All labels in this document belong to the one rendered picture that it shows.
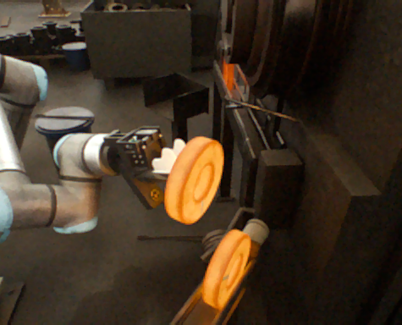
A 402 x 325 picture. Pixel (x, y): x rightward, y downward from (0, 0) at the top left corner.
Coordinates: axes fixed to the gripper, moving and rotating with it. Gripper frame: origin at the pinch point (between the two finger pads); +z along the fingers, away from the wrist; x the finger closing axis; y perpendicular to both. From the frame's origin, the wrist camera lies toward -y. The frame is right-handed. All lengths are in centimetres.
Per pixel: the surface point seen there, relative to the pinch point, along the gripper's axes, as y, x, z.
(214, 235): -36.4, 20.4, -17.6
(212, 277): -18.7, -6.2, 2.3
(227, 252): -16.1, -2.1, 3.7
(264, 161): -13.3, 27.8, -0.6
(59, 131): -16, 50, -130
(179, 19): 20, 230, -166
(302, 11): 19.3, 32.5, 10.7
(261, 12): 20.9, 33.1, 1.8
